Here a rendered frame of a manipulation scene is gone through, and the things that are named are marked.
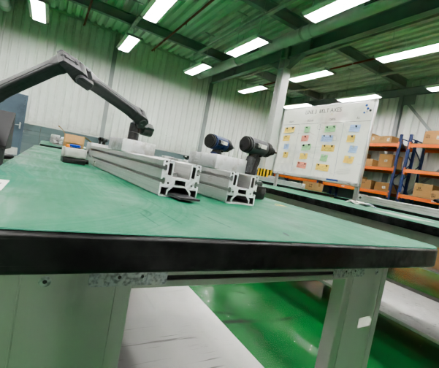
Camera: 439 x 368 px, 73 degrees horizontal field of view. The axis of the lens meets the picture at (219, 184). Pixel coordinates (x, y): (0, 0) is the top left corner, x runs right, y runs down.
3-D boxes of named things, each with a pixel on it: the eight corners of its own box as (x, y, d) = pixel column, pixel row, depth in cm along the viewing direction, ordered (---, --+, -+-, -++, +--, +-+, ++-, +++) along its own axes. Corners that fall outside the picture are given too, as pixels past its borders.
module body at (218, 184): (129, 169, 144) (132, 152, 143) (149, 172, 149) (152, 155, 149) (225, 203, 78) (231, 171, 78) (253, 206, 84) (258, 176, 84)
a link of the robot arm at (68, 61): (68, 41, 118) (71, 56, 113) (88, 68, 129) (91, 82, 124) (-37, 87, 117) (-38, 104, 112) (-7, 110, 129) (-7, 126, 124)
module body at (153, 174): (88, 163, 133) (90, 144, 132) (110, 166, 138) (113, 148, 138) (158, 196, 67) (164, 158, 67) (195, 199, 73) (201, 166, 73)
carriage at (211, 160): (186, 171, 96) (190, 150, 96) (214, 176, 103) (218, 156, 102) (212, 177, 83) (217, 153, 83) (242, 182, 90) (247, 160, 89)
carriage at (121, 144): (107, 155, 106) (109, 136, 106) (136, 161, 112) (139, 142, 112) (119, 159, 93) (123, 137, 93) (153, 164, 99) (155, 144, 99)
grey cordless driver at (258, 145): (226, 193, 109) (237, 134, 108) (259, 197, 123) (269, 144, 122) (242, 198, 104) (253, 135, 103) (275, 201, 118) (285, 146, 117)
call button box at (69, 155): (60, 160, 119) (62, 144, 119) (85, 164, 125) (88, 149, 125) (62, 162, 113) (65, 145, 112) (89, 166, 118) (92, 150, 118)
